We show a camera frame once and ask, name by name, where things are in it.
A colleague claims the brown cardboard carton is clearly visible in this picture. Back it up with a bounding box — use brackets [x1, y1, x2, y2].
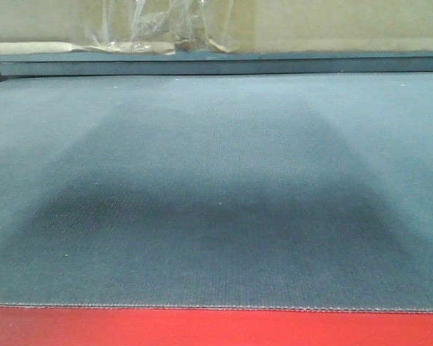
[0, 1, 433, 55]

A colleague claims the dark grey conveyor belt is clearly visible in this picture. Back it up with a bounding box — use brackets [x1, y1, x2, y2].
[0, 74, 433, 312]

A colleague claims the grey conveyor far rail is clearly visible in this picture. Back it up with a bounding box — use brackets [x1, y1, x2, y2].
[0, 51, 433, 77]

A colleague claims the red conveyor frame edge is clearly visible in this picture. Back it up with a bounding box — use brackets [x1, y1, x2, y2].
[0, 307, 433, 345]

